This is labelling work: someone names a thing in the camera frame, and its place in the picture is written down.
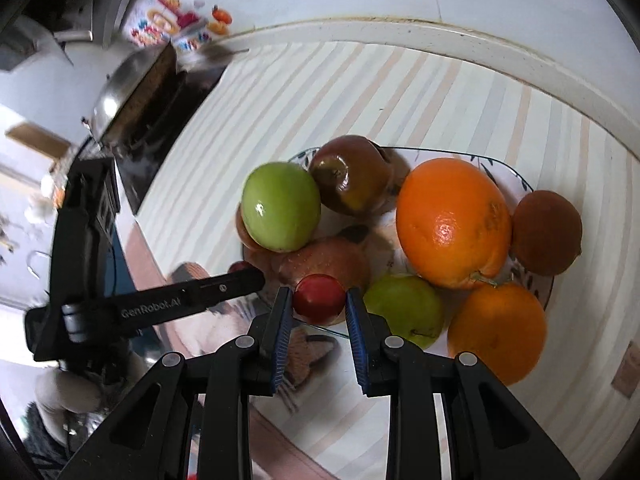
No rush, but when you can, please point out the oval patterned plate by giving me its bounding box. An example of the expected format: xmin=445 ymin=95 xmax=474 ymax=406
xmin=235 ymin=146 xmax=556 ymax=343

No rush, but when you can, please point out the black range hood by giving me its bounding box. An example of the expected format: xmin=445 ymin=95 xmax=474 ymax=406
xmin=0 ymin=0 xmax=151 ymax=71

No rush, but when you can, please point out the black glass stove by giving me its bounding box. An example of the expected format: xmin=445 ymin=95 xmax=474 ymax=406
xmin=102 ymin=45 xmax=251 ymax=216

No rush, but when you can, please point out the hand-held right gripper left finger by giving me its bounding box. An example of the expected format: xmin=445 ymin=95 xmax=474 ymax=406
xmin=57 ymin=286 xmax=295 ymax=480

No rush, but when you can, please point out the small orange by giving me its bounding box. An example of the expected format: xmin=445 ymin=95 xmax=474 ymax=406
xmin=511 ymin=190 xmax=584 ymax=276
xmin=447 ymin=282 xmax=548 ymax=386

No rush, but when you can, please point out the steel wok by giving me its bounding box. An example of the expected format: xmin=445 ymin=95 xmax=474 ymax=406
xmin=82 ymin=42 xmax=181 ymax=141

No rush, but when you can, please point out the brown label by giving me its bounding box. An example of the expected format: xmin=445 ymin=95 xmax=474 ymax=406
xmin=611 ymin=355 xmax=638 ymax=398

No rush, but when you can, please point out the red apple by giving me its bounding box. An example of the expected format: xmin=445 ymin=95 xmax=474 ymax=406
xmin=308 ymin=135 xmax=396 ymax=217
xmin=277 ymin=237 xmax=372 ymax=301

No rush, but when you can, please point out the large orange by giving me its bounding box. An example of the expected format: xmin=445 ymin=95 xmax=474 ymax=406
xmin=396 ymin=157 xmax=513 ymax=290

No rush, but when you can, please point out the person's dark fuzzy clothing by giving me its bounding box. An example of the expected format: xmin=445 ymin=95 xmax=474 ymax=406
xmin=22 ymin=402 xmax=96 ymax=480

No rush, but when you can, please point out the person's left forearm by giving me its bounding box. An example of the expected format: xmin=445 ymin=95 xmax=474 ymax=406
xmin=34 ymin=365 xmax=108 ymax=413

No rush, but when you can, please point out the green apple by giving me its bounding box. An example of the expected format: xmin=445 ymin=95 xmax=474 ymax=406
xmin=241 ymin=161 xmax=322 ymax=253
xmin=362 ymin=274 xmax=445 ymax=351

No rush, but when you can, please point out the colourful wall sticker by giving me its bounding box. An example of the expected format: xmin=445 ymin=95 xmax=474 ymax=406
xmin=130 ymin=0 xmax=236 ymax=53

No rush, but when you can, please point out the striped cat print mat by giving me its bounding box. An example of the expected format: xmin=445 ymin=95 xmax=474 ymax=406
xmin=122 ymin=40 xmax=640 ymax=480

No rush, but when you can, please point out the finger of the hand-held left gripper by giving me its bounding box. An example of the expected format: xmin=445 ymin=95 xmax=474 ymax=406
xmin=107 ymin=266 xmax=266 ymax=333

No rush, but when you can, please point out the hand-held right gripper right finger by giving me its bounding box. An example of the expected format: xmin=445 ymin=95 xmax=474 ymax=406
xmin=345 ymin=286 xmax=581 ymax=480

